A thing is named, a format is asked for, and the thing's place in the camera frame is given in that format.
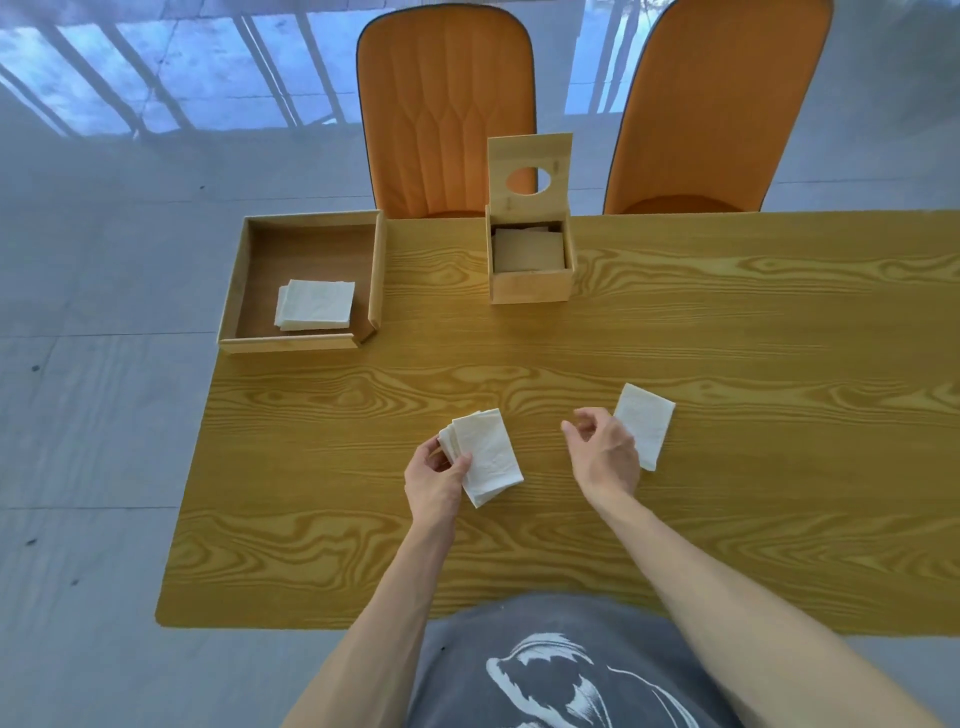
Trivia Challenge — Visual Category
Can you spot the single white folded napkin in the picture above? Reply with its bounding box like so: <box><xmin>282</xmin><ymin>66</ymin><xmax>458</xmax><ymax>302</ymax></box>
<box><xmin>613</xmin><ymin>383</ymin><xmax>677</xmax><ymax>473</ymax></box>

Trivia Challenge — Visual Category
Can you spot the wooden tissue box with lid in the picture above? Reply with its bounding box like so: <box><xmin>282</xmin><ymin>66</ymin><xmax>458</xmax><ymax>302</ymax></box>
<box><xmin>485</xmin><ymin>133</ymin><xmax>577</xmax><ymax>306</ymax></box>

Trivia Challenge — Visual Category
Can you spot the stack of white napkins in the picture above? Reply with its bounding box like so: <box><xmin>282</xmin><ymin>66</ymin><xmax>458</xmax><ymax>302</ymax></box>
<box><xmin>273</xmin><ymin>279</ymin><xmax>357</xmax><ymax>333</ymax></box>

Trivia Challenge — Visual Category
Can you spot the person's left forearm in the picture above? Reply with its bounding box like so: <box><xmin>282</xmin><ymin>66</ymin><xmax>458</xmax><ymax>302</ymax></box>
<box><xmin>281</xmin><ymin>514</ymin><xmax>460</xmax><ymax>728</ymax></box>

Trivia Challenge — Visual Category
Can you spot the white napkin bundle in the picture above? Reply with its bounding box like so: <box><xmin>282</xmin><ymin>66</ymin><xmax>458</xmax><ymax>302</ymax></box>
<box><xmin>437</xmin><ymin>408</ymin><xmax>525</xmax><ymax>510</ymax></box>

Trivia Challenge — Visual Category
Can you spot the orange upholstered chair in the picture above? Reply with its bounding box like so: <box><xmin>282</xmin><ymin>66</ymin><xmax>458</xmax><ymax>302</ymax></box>
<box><xmin>603</xmin><ymin>0</ymin><xmax>836</xmax><ymax>217</ymax></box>
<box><xmin>356</xmin><ymin>2</ymin><xmax>539</xmax><ymax>220</ymax></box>

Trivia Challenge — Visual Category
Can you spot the person's right forearm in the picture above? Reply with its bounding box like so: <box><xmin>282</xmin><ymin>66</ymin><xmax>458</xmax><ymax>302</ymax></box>
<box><xmin>589</xmin><ymin>487</ymin><xmax>948</xmax><ymax>728</ymax></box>

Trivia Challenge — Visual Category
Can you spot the grey shirt with white print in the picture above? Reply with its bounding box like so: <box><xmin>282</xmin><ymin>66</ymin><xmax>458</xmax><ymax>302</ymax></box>
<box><xmin>405</xmin><ymin>592</ymin><xmax>745</xmax><ymax>728</ymax></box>

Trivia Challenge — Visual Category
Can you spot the person's right hand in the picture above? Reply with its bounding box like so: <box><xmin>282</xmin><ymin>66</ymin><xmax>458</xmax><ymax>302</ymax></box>
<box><xmin>561</xmin><ymin>407</ymin><xmax>643</xmax><ymax>513</ymax></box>

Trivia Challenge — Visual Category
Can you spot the person's left hand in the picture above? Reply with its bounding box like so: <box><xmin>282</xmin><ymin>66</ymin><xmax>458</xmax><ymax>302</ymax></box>
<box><xmin>404</xmin><ymin>437</ymin><xmax>474</xmax><ymax>531</ymax></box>

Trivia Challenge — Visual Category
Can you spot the wooden tray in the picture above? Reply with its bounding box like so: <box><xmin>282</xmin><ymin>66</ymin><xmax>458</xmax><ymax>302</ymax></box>
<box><xmin>217</xmin><ymin>210</ymin><xmax>388</xmax><ymax>356</ymax></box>

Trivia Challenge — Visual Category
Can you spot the stack of folded napkins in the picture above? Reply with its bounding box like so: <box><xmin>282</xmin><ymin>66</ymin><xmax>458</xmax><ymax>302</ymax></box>
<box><xmin>492</xmin><ymin>226</ymin><xmax>566</xmax><ymax>274</ymax></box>

